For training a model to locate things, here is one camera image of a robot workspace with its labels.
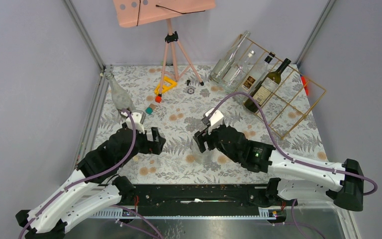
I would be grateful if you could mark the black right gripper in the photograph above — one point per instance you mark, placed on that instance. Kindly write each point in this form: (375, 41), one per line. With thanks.
(198, 137)

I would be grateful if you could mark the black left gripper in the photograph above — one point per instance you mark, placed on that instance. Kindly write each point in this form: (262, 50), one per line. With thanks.
(149, 148)

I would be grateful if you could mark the frosted champagne bottle dark label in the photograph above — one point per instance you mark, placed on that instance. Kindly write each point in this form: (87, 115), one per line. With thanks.
(120, 97)

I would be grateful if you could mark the short clear glass bottle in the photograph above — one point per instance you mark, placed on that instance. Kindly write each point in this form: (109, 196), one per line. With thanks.
(202, 158)

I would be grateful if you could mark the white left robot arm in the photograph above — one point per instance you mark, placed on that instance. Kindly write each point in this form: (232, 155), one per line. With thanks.
(92, 186)

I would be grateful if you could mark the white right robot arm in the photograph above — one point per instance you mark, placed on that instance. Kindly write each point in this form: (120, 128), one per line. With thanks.
(340, 183)

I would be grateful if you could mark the clear bottle silver cap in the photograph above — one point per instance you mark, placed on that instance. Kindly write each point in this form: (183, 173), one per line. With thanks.
(236, 73)

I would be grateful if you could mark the clear bottle black cap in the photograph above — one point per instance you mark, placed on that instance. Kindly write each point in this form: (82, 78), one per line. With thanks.
(257, 72)

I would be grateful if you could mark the dark green wine bottle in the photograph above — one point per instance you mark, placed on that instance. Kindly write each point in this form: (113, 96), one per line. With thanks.
(267, 86)

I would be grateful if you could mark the tall clear glass bottle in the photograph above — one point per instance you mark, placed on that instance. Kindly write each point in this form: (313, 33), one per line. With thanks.
(224, 64)

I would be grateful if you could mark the red object behind rack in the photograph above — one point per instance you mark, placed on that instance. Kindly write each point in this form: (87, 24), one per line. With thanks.
(305, 85)

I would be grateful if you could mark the teal cube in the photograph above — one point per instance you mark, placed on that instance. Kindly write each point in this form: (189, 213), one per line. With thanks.
(149, 110)

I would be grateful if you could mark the floral table cloth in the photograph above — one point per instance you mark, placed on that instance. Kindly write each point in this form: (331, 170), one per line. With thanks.
(179, 120)

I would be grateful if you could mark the red cube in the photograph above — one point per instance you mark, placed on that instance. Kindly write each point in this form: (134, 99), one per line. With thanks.
(158, 99)

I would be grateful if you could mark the pink music stand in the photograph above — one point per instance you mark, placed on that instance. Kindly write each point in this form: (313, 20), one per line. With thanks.
(132, 13)

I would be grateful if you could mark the yellow triangle frame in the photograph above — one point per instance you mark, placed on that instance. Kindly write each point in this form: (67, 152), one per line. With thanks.
(168, 84)

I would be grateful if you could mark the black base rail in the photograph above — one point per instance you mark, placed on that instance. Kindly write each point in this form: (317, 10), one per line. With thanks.
(204, 200)

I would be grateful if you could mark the gold wire wine rack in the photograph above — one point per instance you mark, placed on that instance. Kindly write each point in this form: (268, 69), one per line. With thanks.
(288, 106)

